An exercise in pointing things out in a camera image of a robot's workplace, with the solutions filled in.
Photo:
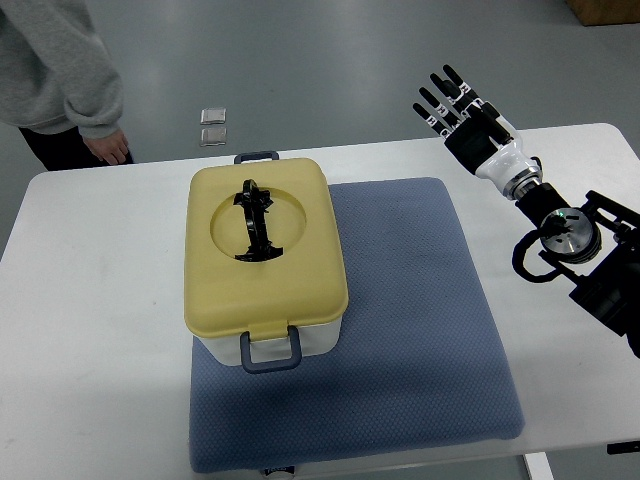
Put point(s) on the person's bare hand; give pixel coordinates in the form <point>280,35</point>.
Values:
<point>112,149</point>

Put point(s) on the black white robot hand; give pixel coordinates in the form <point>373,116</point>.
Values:
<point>476,134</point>

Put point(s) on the yellow box lid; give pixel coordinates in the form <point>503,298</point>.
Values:
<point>262,249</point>

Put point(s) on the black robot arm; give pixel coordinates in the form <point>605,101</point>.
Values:
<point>595,245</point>

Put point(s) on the brown cardboard box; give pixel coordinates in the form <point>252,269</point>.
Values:
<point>605,12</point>

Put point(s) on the white storage box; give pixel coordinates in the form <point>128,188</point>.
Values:
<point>284,353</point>

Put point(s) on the person in grey sweater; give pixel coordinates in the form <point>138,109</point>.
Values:
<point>58,82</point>

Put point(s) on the lower metal floor plate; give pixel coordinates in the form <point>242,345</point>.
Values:
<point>213,136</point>

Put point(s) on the metal floor plate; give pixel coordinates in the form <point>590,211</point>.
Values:
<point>213,136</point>
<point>213,115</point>

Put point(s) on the upper metal floor plate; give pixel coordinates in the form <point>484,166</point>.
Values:
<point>213,115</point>

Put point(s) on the blue cushion mat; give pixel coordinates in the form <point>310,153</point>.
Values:
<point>419,362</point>

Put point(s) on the white table leg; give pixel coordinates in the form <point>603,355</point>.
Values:
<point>537,466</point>

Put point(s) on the black table bracket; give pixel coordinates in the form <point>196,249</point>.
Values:
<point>623,448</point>

